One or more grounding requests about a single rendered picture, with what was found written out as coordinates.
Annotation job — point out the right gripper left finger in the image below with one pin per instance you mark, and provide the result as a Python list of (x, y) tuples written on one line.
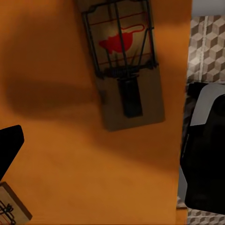
[(11, 140)]

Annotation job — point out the cabinet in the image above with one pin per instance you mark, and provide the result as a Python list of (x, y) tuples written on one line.
[(70, 169)]

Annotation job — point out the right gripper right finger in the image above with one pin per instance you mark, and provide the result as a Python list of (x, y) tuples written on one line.
[(217, 138)]

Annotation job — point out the mousetrap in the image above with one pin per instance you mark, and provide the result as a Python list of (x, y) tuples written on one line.
[(122, 44), (12, 210)]

